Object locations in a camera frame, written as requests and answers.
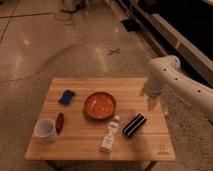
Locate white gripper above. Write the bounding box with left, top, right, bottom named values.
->
left=141, top=81, right=162, bottom=111

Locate orange ceramic bowl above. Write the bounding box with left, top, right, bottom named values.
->
left=83, top=92, right=116, bottom=120

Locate white plastic bottle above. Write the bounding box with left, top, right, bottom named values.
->
left=100, top=115, right=120, bottom=152

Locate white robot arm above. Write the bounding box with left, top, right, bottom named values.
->
left=144, top=55, right=213, bottom=121

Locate black white striped box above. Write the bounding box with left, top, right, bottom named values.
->
left=122, top=114, right=147, bottom=138

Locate wooden folding table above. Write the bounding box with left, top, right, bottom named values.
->
left=25, top=78, right=176, bottom=162

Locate black floor box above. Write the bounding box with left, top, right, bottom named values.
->
left=121, top=19, right=141, bottom=32

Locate blue sponge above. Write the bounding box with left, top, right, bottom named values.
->
left=58, top=90, right=76, bottom=106

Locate red brown oval object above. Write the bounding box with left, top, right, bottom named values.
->
left=55, top=113, right=64, bottom=133

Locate white mug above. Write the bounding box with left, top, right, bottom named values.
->
left=34, top=118, right=57, bottom=142

